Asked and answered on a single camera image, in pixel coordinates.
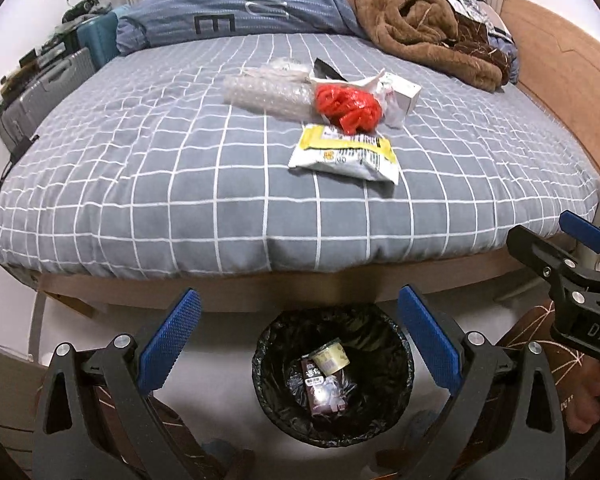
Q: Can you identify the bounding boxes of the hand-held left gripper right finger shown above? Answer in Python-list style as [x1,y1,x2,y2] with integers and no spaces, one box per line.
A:
[398,284,567,480]

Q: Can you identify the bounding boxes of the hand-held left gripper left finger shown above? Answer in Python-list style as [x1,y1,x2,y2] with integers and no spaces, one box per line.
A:
[32,288,202,480]

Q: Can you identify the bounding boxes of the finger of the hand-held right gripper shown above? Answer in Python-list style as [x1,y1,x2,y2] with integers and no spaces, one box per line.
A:
[506,225,600,323]
[560,211,600,271]

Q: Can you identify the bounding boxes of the black lined trash bin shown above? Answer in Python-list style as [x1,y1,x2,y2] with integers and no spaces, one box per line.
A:
[251,304,416,449]

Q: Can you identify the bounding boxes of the yellow white snack packet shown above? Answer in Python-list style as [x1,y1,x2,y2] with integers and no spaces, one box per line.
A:
[287,124,400,186]

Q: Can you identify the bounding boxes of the white paper napkin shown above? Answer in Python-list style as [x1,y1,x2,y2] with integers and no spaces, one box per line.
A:
[358,71,407,130]

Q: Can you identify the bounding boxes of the small white box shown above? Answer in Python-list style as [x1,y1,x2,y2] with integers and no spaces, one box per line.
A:
[380,72,423,117]

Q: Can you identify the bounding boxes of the red plastic bag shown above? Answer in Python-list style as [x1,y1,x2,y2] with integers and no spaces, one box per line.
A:
[311,84,384,136]

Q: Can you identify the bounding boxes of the bubble wrap bag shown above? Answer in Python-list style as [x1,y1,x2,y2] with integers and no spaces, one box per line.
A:
[223,72,315,122]

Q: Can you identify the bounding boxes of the black printed packet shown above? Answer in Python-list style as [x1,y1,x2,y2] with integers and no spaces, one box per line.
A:
[311,57,349,83]

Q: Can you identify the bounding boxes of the clear plastic bag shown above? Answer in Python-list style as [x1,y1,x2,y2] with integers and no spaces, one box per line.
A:
[242,57,317,81]

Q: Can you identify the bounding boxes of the trash inside bin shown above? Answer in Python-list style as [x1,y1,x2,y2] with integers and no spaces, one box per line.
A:
[300,356,347,417]

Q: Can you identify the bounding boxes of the person's right hand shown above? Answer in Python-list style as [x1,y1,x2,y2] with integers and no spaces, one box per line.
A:
[566,360,600,435]

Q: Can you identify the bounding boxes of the person's brown patterned pants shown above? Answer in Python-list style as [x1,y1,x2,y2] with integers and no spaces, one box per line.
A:
[495,302,600,402]

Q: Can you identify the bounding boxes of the paper cup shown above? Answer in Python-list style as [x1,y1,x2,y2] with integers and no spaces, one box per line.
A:
[312,341,352,376]

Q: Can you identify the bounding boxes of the grey checked bed sheet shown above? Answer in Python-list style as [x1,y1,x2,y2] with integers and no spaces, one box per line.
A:
[0,32,600,279]

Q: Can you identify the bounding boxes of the patterned pillow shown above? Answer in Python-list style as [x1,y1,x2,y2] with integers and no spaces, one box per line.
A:
[431,0,522,86]

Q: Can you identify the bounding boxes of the brown fleece blanket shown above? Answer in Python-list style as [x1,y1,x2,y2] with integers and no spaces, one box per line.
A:
[340,0,517,93]

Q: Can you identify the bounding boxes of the grey suitcase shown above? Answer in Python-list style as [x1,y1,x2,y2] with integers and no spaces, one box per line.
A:
[0,47,97,147]

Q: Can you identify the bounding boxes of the teal suitcase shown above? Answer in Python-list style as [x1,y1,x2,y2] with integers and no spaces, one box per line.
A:
[76,10,122,72]

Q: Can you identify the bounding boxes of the dark bag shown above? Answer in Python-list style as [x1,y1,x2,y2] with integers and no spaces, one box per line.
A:
[61,0,114,24]

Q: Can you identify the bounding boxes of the blue striped duvet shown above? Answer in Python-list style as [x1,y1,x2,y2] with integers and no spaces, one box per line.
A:
[116,0,377,57]

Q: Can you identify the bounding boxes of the wooden bed frame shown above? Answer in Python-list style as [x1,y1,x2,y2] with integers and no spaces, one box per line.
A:
[29,0,600,322]

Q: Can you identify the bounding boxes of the black cable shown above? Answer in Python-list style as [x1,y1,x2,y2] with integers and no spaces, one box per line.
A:
[0,134,42,268]

